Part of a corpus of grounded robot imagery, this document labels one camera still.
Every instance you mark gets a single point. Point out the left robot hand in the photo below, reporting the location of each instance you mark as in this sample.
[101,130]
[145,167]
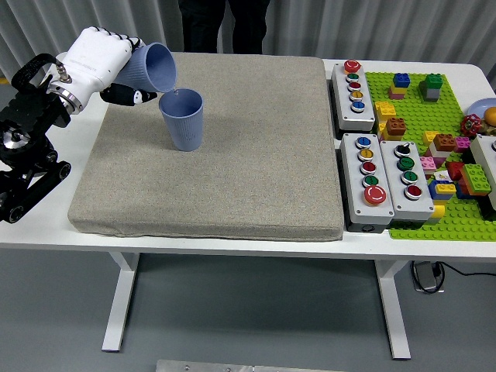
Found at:
[97,58]

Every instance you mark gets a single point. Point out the blue ribbed cup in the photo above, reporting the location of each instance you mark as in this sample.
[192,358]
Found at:
[182,108]
[160,69]

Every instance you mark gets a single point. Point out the person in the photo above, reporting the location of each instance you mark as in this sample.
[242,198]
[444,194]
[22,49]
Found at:
[224,27]

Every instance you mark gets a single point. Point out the grey-brown mat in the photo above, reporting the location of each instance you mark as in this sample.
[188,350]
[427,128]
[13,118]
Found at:
[252,155]

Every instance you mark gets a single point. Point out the white table leg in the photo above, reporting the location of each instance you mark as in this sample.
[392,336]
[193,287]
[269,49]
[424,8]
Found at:
[393,310]
[122,294]

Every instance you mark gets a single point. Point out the five-button control box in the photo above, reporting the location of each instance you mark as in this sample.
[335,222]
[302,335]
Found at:
[354,201]
[343,116]

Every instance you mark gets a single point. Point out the white curtain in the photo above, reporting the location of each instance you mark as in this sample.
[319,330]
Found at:
[368,27]

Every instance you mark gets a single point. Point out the yellow toy brick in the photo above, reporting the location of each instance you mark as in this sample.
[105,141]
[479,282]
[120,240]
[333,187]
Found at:
[381,129]
[395,90]
[384,110]
[445,187]
[429,138]

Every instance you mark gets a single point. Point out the pink toy brick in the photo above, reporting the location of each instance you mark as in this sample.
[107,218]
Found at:
[395,96]
[427,163]

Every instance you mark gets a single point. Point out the blue toy brick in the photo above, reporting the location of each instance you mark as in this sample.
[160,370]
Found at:
[436,194]
[463,193]
[401,80]

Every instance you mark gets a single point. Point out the orange toy brick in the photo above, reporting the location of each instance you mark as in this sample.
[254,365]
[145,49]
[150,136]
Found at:
[395,127]
[444,142]

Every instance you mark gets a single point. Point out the green brick baseplate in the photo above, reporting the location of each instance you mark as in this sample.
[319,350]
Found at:
[414,112]

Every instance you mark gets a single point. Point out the grey toy brick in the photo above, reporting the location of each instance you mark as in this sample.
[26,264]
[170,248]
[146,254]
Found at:
[431,95]

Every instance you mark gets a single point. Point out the white toy brick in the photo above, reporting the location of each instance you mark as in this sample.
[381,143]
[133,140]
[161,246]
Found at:
[438,152]

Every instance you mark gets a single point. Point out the white printed toy tile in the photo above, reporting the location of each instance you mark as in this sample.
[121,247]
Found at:
[441,177]

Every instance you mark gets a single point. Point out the yellow toy cylinder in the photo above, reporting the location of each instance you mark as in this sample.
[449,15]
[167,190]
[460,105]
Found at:
[438,212]

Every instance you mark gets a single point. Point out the red toy brick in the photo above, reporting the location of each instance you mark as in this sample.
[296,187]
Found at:
[454,169]

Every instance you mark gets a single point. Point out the magenta toy brick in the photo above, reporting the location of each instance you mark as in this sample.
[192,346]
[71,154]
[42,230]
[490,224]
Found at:
[462,144]

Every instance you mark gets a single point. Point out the red valve wheel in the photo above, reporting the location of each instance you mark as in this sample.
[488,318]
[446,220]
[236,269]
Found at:
[470,126]

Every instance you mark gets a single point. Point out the pale blue plate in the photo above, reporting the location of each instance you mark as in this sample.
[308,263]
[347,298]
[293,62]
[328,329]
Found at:
[480,106]

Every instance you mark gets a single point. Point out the grey power adapter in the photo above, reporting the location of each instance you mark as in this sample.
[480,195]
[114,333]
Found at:
[426,277]

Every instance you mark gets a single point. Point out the large green toy brick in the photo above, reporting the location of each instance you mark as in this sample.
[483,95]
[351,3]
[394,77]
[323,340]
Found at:
[476,176]

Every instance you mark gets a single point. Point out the toy bread bun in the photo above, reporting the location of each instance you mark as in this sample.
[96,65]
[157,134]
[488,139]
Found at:
[491,116]

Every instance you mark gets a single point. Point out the white box on black base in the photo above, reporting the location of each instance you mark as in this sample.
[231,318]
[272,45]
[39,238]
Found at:
[484,155]

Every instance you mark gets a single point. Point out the four-control switch box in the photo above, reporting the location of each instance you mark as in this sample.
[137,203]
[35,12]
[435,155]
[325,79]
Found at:
[397,193]

